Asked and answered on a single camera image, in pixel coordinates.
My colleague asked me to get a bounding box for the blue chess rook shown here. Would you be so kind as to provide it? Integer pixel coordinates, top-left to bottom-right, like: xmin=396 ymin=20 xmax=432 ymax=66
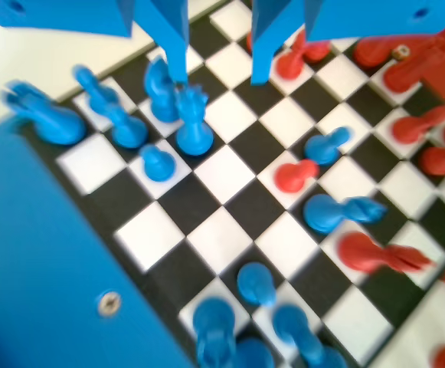
xmin=0 ymin=79 xmax=88 ymax=146
xmin=191 ymin=297 xmax=238 ymax=368

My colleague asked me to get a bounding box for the blue arm base plate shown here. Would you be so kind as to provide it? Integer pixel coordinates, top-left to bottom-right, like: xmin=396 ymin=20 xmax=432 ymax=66
xmin=0 ymin=114 xmax=196 ymax=368

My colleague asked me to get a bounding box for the red chess queen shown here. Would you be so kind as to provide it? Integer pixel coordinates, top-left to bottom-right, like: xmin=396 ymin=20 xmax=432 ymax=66
xmin=352 ymin=36 xmax=399 ymax=69

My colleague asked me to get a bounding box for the red chess pawn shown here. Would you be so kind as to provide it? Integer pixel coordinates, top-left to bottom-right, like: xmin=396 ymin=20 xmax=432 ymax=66
xmin=274 ymin=159 xmax=320 ymax=194
xmin=419 ymin=146 xmax=445 ymax=176
xmin=304 ymin=38 xmax=333 ymax=64
xmin=392 ymin=106 xmax=445 ymax=146
xmin=274 ymin=32 xmax=308 ymax=81

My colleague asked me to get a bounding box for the black and white chessboard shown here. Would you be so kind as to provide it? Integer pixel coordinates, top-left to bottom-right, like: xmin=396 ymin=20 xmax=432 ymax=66
xmin=15 ymin=0 xmax=445 ymax=368

